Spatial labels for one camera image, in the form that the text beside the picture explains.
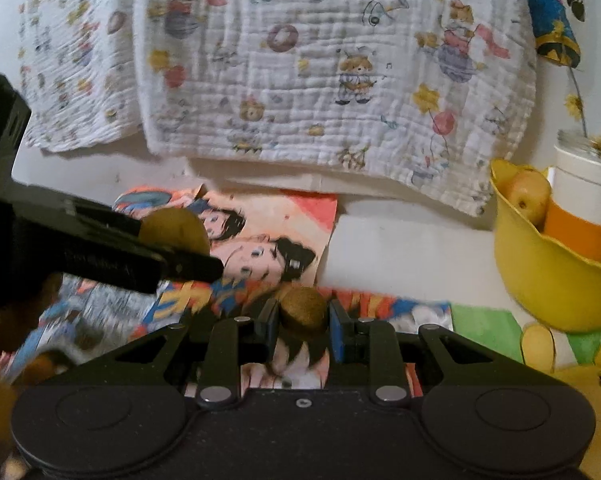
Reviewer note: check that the apple in yellow bowl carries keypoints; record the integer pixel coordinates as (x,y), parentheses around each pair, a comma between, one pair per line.
(528,199)

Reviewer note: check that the wide printed white blanket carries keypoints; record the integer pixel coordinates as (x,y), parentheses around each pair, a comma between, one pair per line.
(330,85)

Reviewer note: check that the small yellow round fruit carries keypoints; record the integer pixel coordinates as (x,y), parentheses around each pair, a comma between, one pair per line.
(178,230)

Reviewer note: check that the green and yellow bear drawing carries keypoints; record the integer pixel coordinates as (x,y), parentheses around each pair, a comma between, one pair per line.
(555,360)

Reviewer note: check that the brown round fruit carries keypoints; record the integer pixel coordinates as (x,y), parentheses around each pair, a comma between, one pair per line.
(303,314)

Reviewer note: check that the white and orange jar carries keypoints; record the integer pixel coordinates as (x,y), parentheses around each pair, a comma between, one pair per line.
(585,200)

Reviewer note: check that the yellow plastic bowl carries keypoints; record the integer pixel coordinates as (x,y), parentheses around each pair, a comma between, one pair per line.
(545,280)

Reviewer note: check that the colourful wall poster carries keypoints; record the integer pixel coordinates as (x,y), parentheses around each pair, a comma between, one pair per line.
(550,15)

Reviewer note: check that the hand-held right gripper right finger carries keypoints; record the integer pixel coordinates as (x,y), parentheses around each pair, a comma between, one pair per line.
(337,330)

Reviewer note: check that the red-edged cartoon poster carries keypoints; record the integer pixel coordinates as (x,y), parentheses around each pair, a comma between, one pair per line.
(280,230)

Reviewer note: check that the grey manga poster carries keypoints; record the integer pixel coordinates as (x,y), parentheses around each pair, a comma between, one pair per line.
(80,320)

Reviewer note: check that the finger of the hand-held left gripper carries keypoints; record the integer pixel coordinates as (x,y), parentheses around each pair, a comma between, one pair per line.
(110,222)
(195,266)

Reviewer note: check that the narrow printed white blanket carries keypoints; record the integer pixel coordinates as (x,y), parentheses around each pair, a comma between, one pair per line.
(75,60)

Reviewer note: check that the blue and orange cartoon poster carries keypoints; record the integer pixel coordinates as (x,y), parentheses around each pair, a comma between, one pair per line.
(410,315)

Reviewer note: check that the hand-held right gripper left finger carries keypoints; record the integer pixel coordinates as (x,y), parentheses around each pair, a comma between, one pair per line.
(269,327)

